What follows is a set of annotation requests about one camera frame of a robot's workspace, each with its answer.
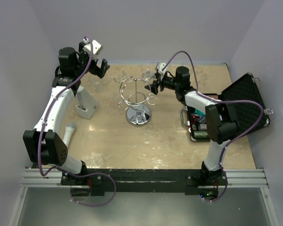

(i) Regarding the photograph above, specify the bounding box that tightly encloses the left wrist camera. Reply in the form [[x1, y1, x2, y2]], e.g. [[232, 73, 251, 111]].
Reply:
[[83, 38, 103, 59]]

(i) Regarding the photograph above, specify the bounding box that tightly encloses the chrome wine glass rack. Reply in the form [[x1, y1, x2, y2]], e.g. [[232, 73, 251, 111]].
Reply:
[[114, 74, 157, 127]]

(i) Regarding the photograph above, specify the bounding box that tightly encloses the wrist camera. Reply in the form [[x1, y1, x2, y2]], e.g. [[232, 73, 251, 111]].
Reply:
[[155, 62, 168, 75], [83, 38, 103, 59]]

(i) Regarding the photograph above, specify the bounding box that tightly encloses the aluminium rail frame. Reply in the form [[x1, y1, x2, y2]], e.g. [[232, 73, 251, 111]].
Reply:
[[20, 61, 271, 189]]

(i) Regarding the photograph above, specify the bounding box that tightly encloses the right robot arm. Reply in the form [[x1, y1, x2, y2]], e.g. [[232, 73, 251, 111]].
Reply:
[[148, 62, 239, 185]]

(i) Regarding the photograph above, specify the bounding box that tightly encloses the white charging stand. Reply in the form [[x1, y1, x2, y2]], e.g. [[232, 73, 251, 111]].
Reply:
[[75, 86, 99, 120]]

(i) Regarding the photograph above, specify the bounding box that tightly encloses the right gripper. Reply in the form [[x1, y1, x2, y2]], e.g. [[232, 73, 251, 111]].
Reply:
[[146, 72, 181, 95]]

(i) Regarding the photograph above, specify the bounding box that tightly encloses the white handheld device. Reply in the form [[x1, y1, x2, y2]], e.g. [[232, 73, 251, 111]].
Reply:
[[63, 123, 76, 147]]

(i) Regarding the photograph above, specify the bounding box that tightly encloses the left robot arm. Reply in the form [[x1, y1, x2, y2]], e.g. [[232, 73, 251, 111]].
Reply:
[[23, 38, 110, 185]]

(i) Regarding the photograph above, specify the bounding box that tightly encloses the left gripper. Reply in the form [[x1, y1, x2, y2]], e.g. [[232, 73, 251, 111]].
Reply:
[[74, 42, 109, 78]]

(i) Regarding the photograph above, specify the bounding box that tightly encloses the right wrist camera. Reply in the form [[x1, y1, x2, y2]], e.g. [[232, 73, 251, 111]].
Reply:
[[155, 62, 168, 75]]

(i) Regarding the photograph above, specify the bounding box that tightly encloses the black poker chip case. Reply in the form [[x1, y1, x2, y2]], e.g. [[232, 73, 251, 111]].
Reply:
[[183, 73, 271, 142]]

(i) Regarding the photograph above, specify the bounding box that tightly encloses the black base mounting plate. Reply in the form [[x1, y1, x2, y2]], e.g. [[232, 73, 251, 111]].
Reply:
[[61, 169, 228, 199]]

